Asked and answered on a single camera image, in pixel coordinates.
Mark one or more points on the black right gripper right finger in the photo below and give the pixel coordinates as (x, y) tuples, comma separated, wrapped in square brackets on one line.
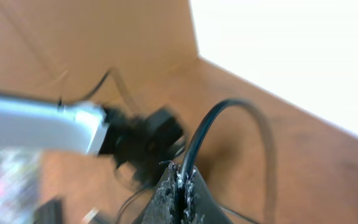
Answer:
[(200, 206)]

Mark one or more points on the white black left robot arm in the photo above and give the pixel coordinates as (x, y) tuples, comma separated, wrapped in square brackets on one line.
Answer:
[(41, 124)]

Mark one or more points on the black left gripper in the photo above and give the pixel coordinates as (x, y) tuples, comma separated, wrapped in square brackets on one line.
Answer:
[(146, 143)]

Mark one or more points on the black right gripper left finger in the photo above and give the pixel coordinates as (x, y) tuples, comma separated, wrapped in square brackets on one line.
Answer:
[(162, 208)]

